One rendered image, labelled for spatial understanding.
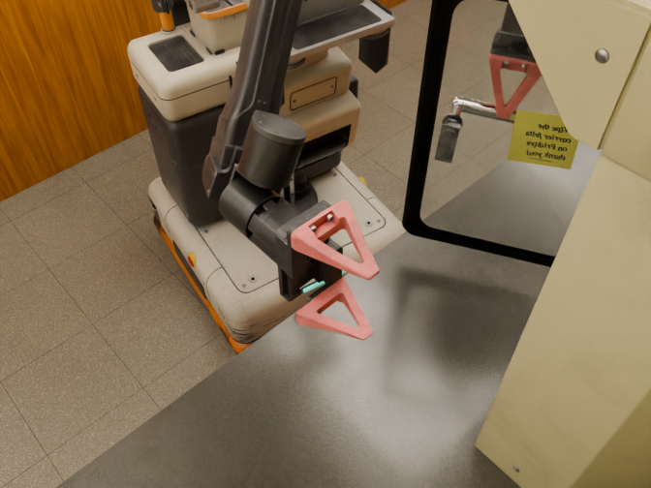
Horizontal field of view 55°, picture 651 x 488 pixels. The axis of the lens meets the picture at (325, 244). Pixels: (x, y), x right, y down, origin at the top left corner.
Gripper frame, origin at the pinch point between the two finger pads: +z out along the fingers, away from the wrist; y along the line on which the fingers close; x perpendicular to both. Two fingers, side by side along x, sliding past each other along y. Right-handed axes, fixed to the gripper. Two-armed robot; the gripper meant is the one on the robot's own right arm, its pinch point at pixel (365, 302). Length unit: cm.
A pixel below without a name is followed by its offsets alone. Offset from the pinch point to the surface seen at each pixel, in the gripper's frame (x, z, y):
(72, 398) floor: -21, -92, -120
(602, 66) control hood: 8.5, 10.1, 26.7
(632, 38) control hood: 8.5, 11.2, 29.1
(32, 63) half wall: 27, -183, -72
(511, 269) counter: 35.1, -1.9, -25.8
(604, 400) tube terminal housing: 8.7, 20.8, -1.5
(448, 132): 25.0, -10.9, 0.6
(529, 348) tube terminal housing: 8.8, 13.1, -2.1
